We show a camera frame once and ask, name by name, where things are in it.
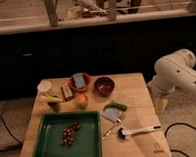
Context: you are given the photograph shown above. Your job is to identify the orange bowl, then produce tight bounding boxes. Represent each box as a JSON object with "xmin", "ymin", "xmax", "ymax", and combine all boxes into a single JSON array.
[{"xmin": 69, "ymin": 72, "xmax": 91, "ymax": 92}]

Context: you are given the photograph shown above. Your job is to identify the orange fruit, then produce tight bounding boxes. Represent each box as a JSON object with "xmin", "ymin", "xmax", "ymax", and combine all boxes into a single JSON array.
[{"xmin": 76, "ymin": 93, "xmax": 88, "ymax": 109}]

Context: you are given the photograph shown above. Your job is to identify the green cucumber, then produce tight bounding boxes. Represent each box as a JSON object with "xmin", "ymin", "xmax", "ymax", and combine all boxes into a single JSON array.
[{"xmin": 103, "ymin": 102, "xmax": 127, "ymax": 112}]

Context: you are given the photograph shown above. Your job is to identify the green tray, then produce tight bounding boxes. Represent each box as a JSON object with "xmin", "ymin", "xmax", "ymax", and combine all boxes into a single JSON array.
[{"xmin": 33, "ymin": 111, "xmax": 102, "ymax": 157}]

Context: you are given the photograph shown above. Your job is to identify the black cable left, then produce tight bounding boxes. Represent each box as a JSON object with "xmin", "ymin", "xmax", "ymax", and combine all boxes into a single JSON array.
[{"xmin": 0, "ymin": 103, "xmax": 24, "ymax": 149}]

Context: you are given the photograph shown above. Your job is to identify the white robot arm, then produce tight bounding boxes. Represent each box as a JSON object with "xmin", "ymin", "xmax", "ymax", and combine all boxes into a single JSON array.
[{"xmin": 148, "ymin": 49, "xmax": 196, "ymax": 115}]

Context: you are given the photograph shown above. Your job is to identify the purple bowl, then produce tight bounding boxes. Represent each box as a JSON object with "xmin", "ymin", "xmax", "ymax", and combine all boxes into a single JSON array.
[{"xmin": 94, "ymin": 76, "xmax": 115, "ymax": 98}]

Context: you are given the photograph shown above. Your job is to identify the bunch of red grapes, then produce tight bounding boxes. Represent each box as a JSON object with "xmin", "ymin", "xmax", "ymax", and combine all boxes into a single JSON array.
[{"xmin": 60, "ymin": 122, "xmax": 81, "ymax": 147}]

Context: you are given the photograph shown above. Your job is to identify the white round lid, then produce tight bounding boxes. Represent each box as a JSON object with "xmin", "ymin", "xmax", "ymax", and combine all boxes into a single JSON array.
[{"xmin": 37, "ymin": 80, "xmax": 52, "ymax": 92}]

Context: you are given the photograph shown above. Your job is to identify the black cable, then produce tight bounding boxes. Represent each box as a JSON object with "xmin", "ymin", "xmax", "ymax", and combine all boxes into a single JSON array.
[
  {"xmin": 163, "ymin": 121, "xmax": 196, "ymax": 157},
  {"xmin": 0, "ymin": 103, "xmax": 24, "ymax": 149}
]

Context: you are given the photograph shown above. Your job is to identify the black cable right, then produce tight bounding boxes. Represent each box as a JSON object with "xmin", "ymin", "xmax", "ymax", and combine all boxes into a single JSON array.
[{"xmin": 163, "ymin": 121, "xmax": 196, "ymax": 157}]

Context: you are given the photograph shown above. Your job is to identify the brown bread slice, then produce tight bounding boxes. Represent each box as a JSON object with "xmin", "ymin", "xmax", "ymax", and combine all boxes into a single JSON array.
[{"xmin": 61, "ymin": 84, "xmax": 74, "ymax": 101}]

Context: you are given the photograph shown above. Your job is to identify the blue sponge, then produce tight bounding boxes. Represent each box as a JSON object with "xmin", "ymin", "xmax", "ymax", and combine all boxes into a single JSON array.
[{"xmin": 73, "ymin": 73, "xmax": 86, "ymax": 88}]

